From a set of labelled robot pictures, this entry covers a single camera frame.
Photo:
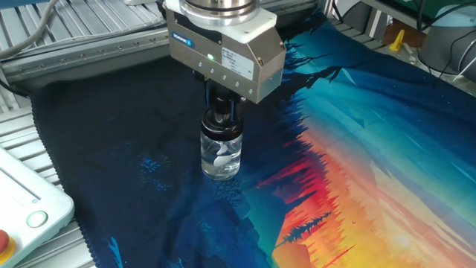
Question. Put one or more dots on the white teach pendant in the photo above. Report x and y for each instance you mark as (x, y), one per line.
(22, 208)

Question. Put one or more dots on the aluminium rail with screws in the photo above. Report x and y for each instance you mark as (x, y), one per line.
(93, 56)

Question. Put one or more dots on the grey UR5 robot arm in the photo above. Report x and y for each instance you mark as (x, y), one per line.
(223, 9)

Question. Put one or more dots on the small yellow plastic object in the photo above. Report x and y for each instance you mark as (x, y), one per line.
(397, 42)

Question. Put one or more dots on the colourful sunset print cloth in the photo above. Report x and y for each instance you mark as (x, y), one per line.
(334, 167)

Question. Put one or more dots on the clear glass jar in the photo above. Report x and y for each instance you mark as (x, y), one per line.
(221, 164)

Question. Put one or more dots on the black knobbed jar lid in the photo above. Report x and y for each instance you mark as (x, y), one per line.
(222, 130)

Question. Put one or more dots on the silver Schunk gripper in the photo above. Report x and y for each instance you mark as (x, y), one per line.
(230, 63)

